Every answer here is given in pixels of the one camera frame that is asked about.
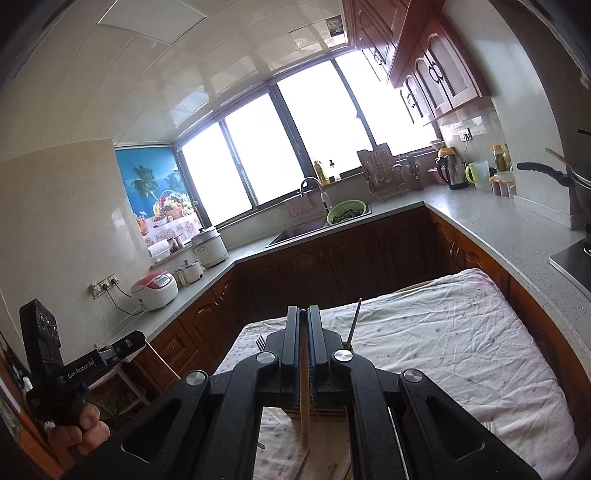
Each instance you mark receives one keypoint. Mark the kitchen sink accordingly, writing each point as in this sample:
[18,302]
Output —
[300,233]

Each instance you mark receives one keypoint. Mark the black wok with lid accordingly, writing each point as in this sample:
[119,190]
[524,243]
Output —
[584,189]

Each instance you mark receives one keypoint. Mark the white printed tablecloth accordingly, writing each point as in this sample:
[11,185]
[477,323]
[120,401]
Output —
[438,332]

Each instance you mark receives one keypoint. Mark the pink dish cloth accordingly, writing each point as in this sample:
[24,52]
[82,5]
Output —
[300,207]

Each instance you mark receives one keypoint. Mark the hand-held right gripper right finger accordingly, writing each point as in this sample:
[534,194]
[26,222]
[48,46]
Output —
[315,350]

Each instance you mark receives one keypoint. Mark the metal sink faucet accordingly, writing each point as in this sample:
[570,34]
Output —
[325,201]

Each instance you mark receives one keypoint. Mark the yellow oil bottle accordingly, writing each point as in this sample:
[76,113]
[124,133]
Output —
[318,173]

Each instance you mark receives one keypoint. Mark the gas stove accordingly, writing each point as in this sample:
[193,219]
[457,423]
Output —
[572,261]

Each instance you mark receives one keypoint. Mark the green colander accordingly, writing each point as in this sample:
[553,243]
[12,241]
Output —
[346,210]

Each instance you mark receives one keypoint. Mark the wall power strip outlet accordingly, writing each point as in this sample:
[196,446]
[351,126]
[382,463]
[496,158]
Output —
[104,286]

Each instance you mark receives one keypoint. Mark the large white cooker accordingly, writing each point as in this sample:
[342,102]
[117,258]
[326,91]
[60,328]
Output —
[210,247]

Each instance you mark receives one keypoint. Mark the spice container set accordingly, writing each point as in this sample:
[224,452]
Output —
[503,184]

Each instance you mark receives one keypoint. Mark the paper towel roll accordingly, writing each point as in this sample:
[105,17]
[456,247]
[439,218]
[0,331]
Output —
[159,251]

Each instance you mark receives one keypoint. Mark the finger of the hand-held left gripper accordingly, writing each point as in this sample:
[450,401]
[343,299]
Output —
[124,346]

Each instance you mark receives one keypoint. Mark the ceiling light panel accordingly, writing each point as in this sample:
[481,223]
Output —
[157,21]

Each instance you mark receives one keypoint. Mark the carved bamboo chopstick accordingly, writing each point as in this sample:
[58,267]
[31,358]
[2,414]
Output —
[304,415]

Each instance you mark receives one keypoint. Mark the small wall outlet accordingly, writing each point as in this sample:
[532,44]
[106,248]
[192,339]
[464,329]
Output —
[465,134]

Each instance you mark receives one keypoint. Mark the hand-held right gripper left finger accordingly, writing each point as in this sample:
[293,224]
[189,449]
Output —
[293,350]

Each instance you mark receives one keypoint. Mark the white wooden stool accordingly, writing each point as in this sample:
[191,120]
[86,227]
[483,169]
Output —
[134,392]

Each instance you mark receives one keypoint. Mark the small white pot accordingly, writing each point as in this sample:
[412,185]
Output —
[190,272]

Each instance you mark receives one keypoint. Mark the metal fork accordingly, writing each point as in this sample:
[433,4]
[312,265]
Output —
[261,345]

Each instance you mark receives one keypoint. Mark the red white rice cooker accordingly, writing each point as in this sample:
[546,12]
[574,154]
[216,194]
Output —
[154,290]

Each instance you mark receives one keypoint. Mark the wooden utensil holder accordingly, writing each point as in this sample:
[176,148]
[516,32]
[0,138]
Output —
[328,438]

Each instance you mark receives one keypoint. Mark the tropical fruit window poster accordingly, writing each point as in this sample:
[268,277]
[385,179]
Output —
[147,184]

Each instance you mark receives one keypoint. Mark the glass jar yellow lid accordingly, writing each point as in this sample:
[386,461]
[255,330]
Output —
[498,159]

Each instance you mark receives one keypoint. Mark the person's left hand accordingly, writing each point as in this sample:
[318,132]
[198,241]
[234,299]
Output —
[90,427]

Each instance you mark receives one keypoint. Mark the wooden base cabinets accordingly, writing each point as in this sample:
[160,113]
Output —
[369,258]

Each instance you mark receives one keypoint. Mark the steel electric kettle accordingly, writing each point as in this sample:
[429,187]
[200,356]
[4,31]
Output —
[455,170]

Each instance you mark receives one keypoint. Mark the metal dish rack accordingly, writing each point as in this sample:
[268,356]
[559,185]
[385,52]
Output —
[381,175]

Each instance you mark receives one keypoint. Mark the large kitchen window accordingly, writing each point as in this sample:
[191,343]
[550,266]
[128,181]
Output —
[258,152]

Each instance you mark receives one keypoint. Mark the wooden wall cabinet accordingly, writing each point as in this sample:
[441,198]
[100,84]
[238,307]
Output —
[443,69]
[374,32]

